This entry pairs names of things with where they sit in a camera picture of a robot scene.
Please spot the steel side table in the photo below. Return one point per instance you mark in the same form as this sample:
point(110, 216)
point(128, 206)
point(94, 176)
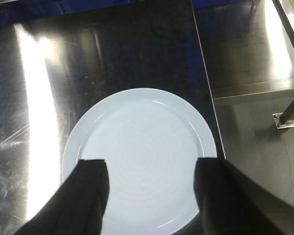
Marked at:
point(246, 49)

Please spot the light blue plate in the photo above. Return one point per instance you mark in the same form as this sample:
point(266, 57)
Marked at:
point(150, 140)

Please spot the steel post with baseplate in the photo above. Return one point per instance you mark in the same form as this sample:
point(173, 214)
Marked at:
point(285, 119)

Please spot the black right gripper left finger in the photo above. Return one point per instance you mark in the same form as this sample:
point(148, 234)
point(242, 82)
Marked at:
point(77, 207)

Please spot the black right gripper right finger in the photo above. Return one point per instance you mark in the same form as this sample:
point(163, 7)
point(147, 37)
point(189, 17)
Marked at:
point(232, 204)

